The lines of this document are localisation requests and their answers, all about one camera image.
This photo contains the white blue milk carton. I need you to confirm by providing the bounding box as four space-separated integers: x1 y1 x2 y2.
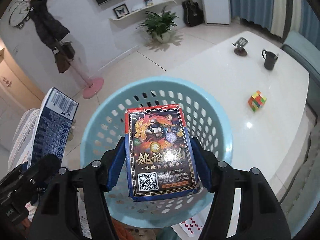
28 87 79 167

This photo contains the playing card box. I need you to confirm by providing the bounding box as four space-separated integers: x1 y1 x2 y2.
124 104 200 202

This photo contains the striped woven sofa cover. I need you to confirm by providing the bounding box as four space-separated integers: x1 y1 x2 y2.
8 108 40 172

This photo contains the orange snack bag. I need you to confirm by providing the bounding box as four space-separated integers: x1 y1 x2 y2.
112 218 156 240

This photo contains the red patterned playing card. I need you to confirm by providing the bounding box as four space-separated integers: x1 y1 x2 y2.
180 216 204 237

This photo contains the light blue plastic basket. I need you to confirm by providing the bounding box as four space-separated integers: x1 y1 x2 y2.
80 77 233 229

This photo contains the colourful puzzle cube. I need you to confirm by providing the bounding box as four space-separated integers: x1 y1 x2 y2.
248 90 267 112

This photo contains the pink coat rack stand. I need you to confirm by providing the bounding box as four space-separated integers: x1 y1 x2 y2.
63 39 105 100

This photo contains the white coffee table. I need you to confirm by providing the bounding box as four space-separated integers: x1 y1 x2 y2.
159 31 310 240

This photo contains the brown hanging bag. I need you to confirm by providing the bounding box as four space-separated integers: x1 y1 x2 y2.
52 41 75 73

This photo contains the black mug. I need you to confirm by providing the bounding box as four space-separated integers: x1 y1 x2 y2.
261 49 278 71

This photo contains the black hanging jacket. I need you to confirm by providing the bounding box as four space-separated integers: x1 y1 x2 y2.
28 0 70 50

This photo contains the phone stand on coaster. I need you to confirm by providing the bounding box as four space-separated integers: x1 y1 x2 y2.
233 37 248 56

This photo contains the framed butterfly picture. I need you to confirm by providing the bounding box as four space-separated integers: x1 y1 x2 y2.
113 3 130 19

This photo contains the black acoustic guitar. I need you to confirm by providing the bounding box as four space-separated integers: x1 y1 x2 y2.
182 0 204 27

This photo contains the blue curtain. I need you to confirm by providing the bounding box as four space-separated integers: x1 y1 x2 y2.
230 0 319 48

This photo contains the green potted plant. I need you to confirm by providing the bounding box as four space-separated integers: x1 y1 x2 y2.
139 7 178 43

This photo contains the white refrigerator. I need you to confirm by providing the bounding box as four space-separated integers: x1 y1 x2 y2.
202 0 231 25

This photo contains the round wall clock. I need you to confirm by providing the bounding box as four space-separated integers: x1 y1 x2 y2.
9 0 30 29

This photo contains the white lower wall shelf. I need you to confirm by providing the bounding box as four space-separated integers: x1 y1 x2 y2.
109 0 177 22

